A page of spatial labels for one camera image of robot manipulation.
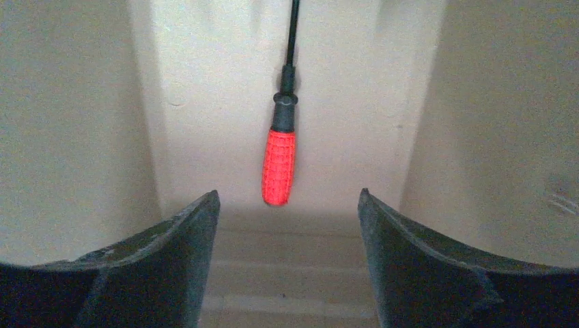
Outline red handled screwdriver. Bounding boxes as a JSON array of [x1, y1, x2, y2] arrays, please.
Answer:
[[262, 0, 300, 206]]

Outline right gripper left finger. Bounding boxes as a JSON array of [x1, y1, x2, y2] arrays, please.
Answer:
[[1, 191, 220, 327]]

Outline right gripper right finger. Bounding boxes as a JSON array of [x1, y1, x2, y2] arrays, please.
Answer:
[[358, 189, 578, 327]]

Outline tan plastic storage bin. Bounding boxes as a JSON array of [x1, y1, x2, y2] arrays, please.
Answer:
[[1, 1, 578, 327]]

